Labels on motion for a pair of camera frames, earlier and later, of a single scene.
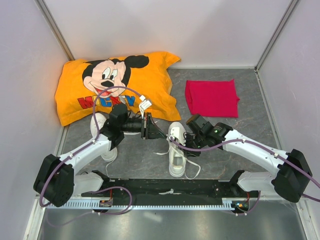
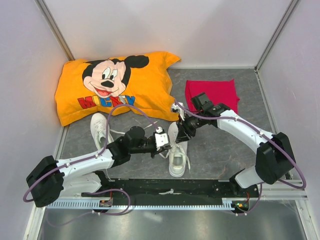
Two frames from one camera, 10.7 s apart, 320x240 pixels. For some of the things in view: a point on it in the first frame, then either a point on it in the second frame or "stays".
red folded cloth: [212, 98] stays
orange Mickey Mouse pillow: [85, 88] stays
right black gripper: [187, 153] to [183, 127]
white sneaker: [108, 154] stays
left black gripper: [149, 129] to [156, 152]
